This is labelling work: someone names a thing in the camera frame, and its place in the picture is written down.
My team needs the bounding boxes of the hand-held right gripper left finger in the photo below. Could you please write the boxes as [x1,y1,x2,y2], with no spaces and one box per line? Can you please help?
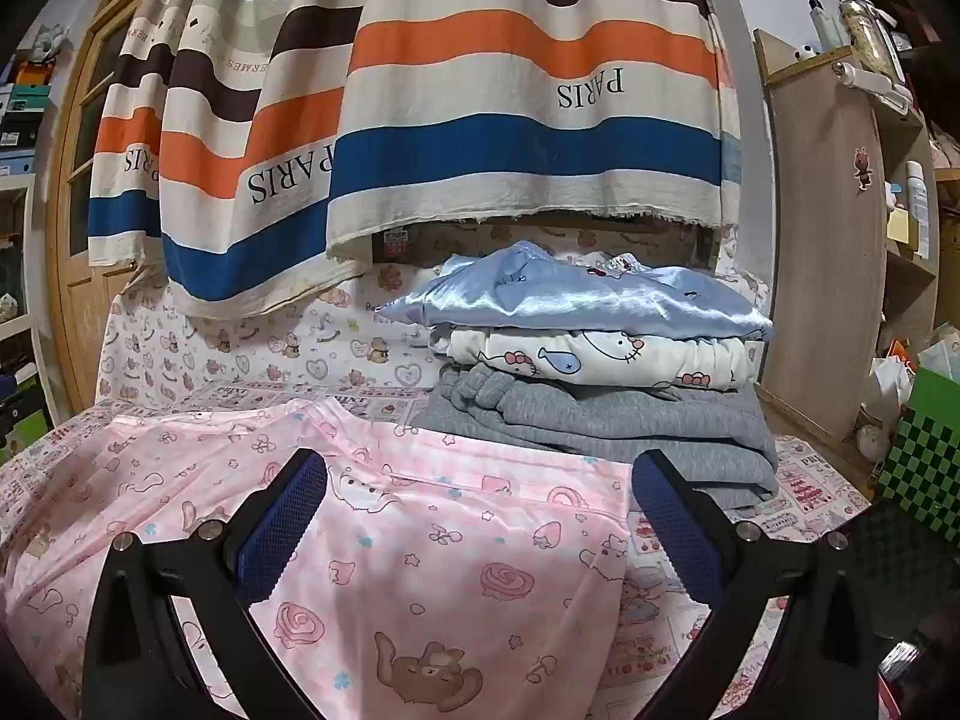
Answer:
[81,448,331,720]

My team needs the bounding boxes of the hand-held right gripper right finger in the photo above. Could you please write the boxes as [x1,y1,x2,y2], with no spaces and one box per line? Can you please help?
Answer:
[634,448,878,720]

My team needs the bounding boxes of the pink printed pants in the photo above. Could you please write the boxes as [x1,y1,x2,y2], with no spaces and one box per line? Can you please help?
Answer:
[0,399,638,720]

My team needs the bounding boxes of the blue satin pants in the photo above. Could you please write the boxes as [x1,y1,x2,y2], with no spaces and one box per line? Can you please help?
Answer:
[375,240,773,342]

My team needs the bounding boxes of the grey pants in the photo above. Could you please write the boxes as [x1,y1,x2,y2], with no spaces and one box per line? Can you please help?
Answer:
[409,364,781,518]

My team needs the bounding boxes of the white cat print pants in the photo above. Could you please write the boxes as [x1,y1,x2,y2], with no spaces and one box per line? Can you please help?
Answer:
[439,326,758,391]

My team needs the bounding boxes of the printed bedsheet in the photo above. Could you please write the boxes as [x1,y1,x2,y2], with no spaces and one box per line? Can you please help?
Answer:
[0,221,875,720]

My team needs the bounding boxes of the white plastic bag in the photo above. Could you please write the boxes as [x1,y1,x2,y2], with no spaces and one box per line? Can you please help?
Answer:
[862,356,912,436]

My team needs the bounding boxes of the green checkered box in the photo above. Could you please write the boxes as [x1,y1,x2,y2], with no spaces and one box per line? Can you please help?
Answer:
[840,367,960,646]

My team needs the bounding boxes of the wooden door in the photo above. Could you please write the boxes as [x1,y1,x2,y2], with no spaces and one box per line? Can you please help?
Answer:
[45,0,188,413]

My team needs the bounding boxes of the wooden shelf unit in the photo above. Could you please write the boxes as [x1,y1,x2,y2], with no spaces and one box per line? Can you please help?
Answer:
[754,30,960,458]

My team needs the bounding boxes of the white spray bottle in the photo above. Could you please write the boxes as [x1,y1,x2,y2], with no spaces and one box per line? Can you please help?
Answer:
[904,161,931,260]

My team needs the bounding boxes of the striped hanging cloth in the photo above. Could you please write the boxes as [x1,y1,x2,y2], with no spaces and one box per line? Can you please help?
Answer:
[86,0,743,316]

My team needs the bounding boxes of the stack of shoe boxes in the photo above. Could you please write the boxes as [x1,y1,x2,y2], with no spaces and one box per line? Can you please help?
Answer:
[0,60,53,173]

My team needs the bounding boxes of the white lint roller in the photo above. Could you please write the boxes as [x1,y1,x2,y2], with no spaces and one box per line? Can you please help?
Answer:
[832,64,912,110]

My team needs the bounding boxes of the white pump bottle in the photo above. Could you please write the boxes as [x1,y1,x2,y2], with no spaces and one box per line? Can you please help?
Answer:
[806,0,845,53]

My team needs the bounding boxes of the glass jar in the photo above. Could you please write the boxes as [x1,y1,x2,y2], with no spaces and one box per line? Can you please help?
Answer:
[840,0,901,80]

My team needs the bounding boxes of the grey plush toy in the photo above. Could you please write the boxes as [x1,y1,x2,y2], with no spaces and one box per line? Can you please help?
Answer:
[30,22,68,61]

